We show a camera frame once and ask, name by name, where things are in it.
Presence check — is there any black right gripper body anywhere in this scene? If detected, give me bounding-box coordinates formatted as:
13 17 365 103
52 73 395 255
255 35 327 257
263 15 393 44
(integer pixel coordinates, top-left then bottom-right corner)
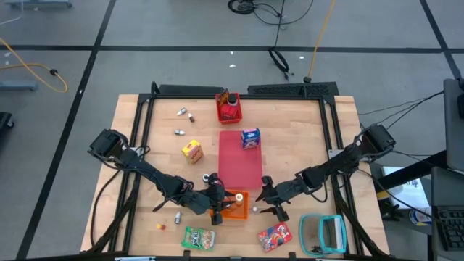
261 175 312 223

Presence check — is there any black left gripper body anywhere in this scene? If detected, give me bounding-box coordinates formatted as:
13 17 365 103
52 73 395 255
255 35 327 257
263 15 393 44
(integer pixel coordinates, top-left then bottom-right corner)
188 173 225 225

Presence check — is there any orange plastic slotted basket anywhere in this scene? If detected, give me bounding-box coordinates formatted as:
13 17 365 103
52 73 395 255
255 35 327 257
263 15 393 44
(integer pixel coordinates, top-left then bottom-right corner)
210 188 251 221

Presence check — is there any red candy bag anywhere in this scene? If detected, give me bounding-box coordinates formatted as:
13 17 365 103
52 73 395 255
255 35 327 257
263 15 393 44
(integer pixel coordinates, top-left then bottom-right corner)
257 221 293 253

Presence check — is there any green candy bag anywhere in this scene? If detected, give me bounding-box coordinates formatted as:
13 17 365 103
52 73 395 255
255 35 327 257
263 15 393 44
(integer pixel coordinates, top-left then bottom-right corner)
181 226 216 252

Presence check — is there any yellow mini cereal box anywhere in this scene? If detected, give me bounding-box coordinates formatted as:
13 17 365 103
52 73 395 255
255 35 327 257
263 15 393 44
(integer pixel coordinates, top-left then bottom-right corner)
181 139 204 165

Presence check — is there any blue mini cereal box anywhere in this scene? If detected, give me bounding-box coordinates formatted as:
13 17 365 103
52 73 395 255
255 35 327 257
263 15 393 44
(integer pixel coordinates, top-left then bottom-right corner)
241 127 262 150

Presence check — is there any orange snack packet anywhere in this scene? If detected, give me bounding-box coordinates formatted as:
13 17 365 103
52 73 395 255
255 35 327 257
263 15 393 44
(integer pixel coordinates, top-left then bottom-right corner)
219 88 239 120

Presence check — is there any translucent pink plastic tray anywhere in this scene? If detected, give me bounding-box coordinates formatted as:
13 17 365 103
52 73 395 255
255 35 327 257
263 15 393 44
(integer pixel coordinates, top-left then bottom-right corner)
217 130 263 190

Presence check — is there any small red plastic basket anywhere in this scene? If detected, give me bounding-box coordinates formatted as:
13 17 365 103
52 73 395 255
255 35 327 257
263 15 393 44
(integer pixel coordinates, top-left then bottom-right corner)
215 91 243 125

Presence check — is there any black vented box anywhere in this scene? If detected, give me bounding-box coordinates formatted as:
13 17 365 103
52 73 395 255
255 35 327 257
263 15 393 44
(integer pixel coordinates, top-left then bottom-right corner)
247 81 340 97

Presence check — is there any flat black box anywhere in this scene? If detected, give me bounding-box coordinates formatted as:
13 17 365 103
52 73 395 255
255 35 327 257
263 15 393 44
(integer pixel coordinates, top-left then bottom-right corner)
158 84 225 96

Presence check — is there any white paper sheet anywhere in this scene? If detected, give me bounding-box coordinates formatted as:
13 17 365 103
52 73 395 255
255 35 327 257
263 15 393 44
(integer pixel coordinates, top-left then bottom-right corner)
379 165 431 210

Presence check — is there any black desk bar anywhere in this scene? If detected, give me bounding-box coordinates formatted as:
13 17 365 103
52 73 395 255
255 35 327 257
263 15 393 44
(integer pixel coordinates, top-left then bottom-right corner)
376 150 447 190

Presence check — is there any white round container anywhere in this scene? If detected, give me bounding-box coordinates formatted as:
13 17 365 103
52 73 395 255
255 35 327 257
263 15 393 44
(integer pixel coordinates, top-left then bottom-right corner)
408 207 433 226

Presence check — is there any grey laptop with keyboard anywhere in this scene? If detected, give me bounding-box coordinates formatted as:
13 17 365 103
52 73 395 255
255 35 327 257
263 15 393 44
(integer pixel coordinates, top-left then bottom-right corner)
430 166 464 261

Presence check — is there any grey monitor back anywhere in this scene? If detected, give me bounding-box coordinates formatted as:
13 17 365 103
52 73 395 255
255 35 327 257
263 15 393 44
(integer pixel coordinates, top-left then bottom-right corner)
443 78 464 171

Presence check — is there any black floor object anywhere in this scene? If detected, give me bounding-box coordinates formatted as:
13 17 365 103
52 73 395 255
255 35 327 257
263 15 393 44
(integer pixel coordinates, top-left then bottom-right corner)
0 111 15 132

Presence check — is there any grey furniture foot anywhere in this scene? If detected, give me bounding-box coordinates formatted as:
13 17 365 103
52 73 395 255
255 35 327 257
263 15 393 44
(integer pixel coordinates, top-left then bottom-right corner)
4 0 73 9
0 80 39 92

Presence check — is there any teal mesh wire basket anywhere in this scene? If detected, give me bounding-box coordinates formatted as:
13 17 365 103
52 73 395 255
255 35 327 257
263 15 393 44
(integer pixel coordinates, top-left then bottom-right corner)
299 213 348 257

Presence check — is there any black metal table frame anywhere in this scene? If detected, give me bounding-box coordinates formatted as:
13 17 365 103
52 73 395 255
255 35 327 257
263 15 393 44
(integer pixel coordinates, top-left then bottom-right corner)
88 92 391 260

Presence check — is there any yellow hanging cable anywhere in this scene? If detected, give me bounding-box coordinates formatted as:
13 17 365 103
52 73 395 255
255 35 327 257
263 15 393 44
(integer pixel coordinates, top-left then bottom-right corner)
307 0 337 83

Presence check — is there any black looped floor cable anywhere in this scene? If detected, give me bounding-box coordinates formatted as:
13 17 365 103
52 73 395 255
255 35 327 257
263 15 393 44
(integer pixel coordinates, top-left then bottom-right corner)
267 0 295 83

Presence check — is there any black coiled floor cable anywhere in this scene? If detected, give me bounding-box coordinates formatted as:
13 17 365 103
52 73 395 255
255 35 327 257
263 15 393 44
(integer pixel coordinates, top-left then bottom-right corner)
227 0 315 27

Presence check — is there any yellow floor cable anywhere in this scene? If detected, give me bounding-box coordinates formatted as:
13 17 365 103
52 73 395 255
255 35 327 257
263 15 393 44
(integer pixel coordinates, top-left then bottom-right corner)
0 38 69 94

